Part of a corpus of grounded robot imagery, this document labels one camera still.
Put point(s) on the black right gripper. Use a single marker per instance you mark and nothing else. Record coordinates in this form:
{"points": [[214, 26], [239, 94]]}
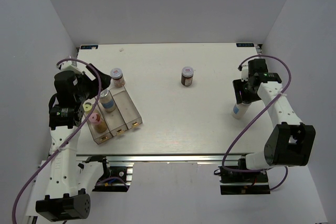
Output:
{"points": [[238, 85]]}

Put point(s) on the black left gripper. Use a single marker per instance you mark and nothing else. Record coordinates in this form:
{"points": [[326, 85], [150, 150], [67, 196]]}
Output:
{"points": [[96, 84]]}

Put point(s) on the white blue label shaker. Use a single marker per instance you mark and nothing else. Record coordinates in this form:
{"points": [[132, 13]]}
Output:
{"points": [[239, 110]]}

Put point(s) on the pink cap spice bottle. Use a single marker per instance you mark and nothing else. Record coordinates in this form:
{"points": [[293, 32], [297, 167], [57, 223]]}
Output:
{"points": [[98, 123]]}

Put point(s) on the silver lid white shaker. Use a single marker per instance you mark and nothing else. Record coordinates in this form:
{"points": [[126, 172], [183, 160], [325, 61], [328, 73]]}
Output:
{"points": [[107, 101]]}

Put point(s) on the orange label jar white lid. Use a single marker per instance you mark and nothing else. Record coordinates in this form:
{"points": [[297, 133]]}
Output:
{"points": [[117, 77]]}

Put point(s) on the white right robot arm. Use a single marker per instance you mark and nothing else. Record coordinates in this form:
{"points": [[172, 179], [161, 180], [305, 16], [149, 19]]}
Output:
{"points": [[291, 141]]}

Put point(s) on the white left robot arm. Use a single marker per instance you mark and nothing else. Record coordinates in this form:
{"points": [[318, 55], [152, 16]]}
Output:
{"points": [[67, 195]]}

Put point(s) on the yellow cap spice bottle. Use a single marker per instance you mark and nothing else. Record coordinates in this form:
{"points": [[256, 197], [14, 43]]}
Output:
{"points": [[88, 107]]}

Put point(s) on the blue right corner sticker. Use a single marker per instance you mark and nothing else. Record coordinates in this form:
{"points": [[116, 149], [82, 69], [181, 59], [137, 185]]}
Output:
{"points": [[242, 44]]}

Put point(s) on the blue corner sticker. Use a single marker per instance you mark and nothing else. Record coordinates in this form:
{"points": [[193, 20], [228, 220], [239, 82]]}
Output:
{"points": [[242, 44], [88, 47]]}

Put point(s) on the clear brown organizer tray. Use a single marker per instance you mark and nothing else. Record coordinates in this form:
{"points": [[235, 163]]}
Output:
{"points": [[123, 118]]}

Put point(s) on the dark sauce jar white lid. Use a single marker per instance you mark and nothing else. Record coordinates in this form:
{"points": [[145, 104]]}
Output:
{"points": [[187, 76]]}

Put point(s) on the blue left corner sticker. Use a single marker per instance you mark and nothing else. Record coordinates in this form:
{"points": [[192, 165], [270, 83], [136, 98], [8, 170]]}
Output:
{"points": [[88, 47]]}

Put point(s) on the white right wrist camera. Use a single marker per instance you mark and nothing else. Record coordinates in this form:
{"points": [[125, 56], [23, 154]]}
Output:
{"points": [[244, 72]]}

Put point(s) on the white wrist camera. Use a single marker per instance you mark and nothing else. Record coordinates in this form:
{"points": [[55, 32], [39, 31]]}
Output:
{"points": [[244, 72], [77, 68]]}

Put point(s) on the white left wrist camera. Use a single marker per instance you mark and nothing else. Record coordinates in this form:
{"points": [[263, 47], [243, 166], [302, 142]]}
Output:
{"points": [[77, 68]]}

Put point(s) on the aluminium front table rail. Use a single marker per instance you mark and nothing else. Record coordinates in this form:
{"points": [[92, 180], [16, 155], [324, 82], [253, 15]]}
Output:
{"points": [[154, 157]]}

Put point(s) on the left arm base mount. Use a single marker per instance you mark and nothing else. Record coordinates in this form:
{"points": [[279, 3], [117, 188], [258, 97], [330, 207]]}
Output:
{"points": [[117, 177]]}

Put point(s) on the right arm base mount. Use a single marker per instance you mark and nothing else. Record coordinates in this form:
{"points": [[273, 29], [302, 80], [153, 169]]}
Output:
{"points": [[233, 183]]}

